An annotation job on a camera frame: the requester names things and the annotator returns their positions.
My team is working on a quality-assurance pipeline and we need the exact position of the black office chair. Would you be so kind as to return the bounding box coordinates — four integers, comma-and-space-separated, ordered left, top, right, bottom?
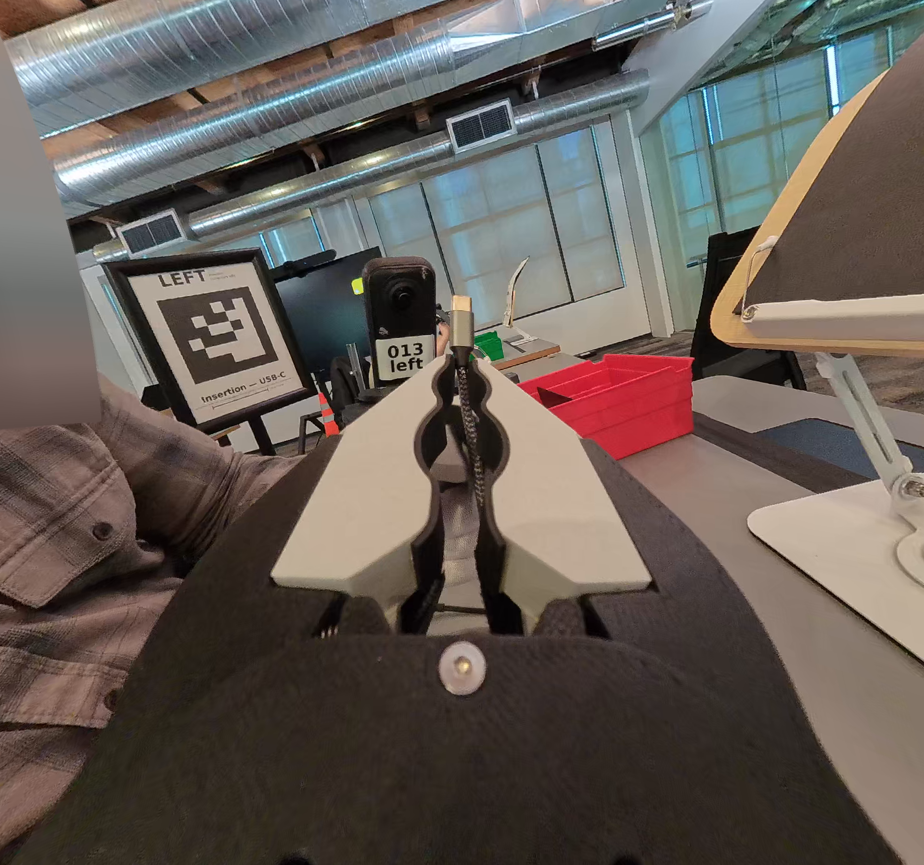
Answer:
689, 226, 806, 389

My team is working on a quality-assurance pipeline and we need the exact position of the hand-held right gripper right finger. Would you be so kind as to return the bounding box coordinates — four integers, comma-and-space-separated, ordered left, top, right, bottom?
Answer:
468, 360, 653, 633

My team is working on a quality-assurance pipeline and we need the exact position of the black framed white sign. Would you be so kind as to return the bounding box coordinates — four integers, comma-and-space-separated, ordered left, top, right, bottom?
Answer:
103, 247, 319, 456

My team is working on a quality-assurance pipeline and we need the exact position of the metal stand bracket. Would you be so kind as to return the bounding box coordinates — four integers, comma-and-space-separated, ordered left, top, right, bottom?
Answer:
816, 352, 924, 519

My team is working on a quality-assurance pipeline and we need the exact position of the red plastic bin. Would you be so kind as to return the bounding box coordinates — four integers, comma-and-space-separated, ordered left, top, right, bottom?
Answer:
518, 354, 695, 460

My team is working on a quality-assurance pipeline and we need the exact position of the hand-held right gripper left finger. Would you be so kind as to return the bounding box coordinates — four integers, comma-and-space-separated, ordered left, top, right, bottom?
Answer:
270, 356, 457, 633

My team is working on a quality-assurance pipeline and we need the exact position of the person's plaid shirt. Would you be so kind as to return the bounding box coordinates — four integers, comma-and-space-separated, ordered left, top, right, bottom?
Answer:
0, 374, 308, 830

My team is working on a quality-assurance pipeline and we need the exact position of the black monitor screen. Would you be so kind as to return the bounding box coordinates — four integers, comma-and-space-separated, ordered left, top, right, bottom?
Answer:
270, 247, 384, 375

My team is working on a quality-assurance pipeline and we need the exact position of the silver ventilation duct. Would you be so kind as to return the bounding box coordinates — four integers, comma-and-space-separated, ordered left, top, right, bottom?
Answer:
94, 69, 651, 263
3, 0, 741, 122
54, 0, 716, 205

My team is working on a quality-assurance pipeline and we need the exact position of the grey braided usb-c cable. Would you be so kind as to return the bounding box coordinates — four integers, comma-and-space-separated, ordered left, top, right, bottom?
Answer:
449, 295, 490, 512

